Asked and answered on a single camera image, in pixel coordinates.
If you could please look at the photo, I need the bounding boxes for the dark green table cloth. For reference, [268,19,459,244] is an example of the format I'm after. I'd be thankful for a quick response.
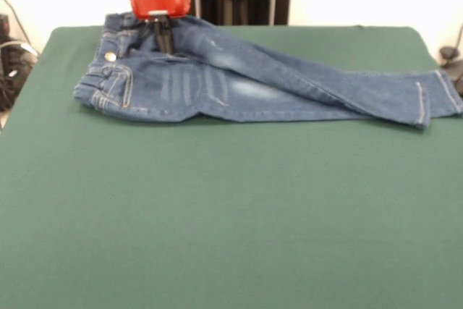
[0,25,463,309]

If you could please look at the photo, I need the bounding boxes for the thin grey cable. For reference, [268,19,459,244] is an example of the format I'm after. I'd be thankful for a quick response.
[0,0,30,45]

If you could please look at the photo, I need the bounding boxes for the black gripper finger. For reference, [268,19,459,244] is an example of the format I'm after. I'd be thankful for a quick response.
[163,15,175,54]
[153,17,166,53]

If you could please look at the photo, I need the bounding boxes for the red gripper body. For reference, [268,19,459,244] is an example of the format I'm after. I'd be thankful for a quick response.
[129,0,192,20]

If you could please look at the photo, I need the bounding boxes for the black stand base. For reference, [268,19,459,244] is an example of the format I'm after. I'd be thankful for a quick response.
[438,46,463,95]
[0,14,40,111]

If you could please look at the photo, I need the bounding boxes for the blue denim jeans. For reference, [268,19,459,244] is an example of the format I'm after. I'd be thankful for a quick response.
[73,12,463,131]

